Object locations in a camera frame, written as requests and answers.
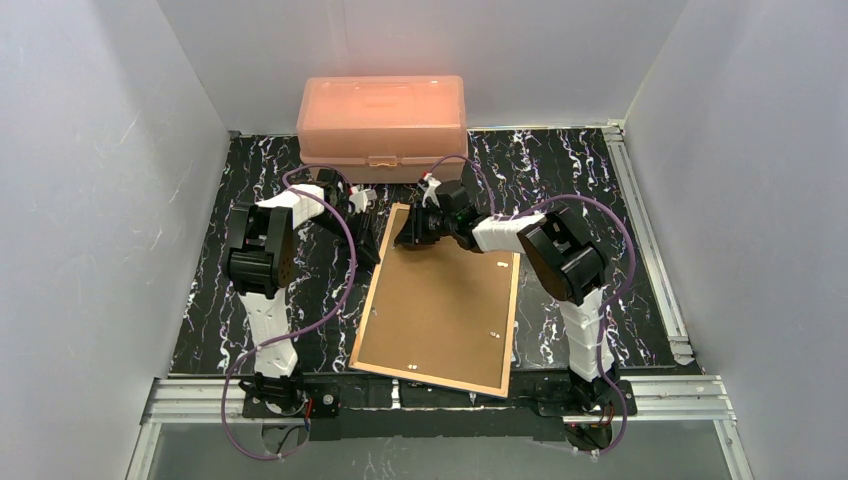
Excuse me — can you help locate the brown cardboard backing board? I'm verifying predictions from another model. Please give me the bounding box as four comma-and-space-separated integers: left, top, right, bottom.
356, 210, 519, 391

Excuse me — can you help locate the blue wooden picture frame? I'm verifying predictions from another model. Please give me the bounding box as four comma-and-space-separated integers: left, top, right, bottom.
348, 202, 523, 400

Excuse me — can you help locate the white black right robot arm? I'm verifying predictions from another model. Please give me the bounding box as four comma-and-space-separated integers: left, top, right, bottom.
394, 173, 614, 382

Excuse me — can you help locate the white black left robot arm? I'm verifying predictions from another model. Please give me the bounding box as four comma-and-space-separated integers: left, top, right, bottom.
223, 168, 380, 378

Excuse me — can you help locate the translucent pink plastic storage box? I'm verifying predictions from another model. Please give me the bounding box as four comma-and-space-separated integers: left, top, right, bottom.
296, 75, 468, 184

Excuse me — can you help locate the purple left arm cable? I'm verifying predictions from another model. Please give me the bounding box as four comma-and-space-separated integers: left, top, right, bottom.
220, 164, 372, 463

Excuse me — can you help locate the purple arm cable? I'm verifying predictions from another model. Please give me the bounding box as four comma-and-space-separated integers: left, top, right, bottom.
220, 164, 372, 463
418, 154, 638, 457

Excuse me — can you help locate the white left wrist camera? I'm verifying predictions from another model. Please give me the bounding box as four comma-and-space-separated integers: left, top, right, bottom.
348, 185, 377, 214

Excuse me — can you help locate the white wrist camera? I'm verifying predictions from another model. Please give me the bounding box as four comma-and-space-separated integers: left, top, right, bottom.
417, 172, 441, 208
348, 185, 377, 214

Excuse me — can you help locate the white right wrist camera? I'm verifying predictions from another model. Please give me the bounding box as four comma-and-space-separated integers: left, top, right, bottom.
417, 172, 441, 208

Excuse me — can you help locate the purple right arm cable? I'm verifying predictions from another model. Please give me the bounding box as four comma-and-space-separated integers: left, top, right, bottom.
418, 154, 638, 457

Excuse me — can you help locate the aluminium right side rail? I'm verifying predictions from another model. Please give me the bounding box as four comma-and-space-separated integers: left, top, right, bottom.
601, 121, 695, 366

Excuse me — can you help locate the aluminium front mounting rail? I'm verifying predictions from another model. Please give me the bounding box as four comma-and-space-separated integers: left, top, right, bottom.
142, 371, 737, 424

